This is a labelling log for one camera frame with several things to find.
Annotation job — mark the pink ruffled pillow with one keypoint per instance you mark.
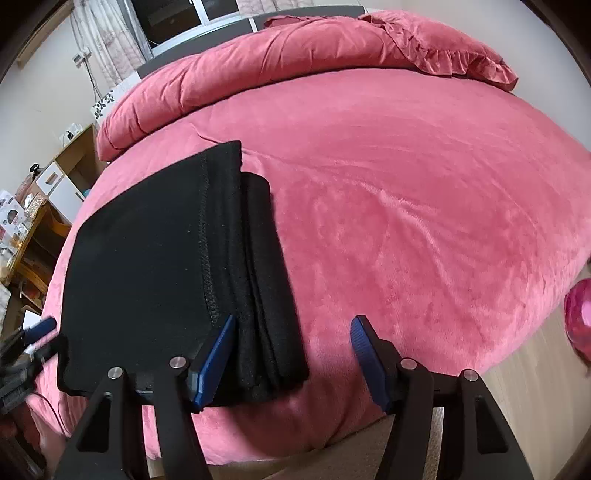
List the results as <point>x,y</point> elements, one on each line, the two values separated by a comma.
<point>415,41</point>

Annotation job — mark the rolled pink duvet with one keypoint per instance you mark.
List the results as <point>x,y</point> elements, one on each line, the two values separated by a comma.
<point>207,78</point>

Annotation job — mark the dark window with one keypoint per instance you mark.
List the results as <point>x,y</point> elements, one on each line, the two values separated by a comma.
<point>171,16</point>

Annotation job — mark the white printed box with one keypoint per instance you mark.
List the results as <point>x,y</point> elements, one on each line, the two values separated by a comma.
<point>11,214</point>

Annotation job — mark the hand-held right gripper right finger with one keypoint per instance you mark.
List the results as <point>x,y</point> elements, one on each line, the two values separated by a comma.
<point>364,346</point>

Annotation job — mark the shiny pink object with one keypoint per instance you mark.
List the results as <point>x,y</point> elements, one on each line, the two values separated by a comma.
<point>579,318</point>

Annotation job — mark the grey headboard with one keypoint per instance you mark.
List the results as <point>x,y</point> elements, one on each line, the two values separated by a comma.
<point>194,46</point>

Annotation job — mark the white patterned curtain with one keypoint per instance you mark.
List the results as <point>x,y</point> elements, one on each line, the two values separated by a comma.
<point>111,41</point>

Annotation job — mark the white wall controller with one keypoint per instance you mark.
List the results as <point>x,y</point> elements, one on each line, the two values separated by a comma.
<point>81,57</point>

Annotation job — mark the light wooden shelf unit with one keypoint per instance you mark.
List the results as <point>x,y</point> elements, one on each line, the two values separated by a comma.
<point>74,147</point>

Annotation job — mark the white drawer cabinet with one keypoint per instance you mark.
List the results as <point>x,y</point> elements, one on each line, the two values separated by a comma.
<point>60,194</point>

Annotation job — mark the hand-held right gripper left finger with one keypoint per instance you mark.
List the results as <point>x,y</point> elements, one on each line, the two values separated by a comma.
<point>214,355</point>

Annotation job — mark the black pants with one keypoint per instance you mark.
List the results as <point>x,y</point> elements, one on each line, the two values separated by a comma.
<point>152,254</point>

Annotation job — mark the black white floral cloth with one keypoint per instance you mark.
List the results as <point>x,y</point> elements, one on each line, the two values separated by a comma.
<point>102,105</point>

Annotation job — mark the white patterned cloth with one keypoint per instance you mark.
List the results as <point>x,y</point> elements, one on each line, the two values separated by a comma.
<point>4,300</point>

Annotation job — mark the pink bed blanket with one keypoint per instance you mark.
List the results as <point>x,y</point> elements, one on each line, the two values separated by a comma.
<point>392,207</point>

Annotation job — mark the beige air conditioner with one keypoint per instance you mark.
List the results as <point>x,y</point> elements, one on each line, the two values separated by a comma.
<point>44,32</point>

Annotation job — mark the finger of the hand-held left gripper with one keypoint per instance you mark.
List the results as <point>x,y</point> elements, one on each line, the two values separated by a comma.
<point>41,326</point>
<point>48,350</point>

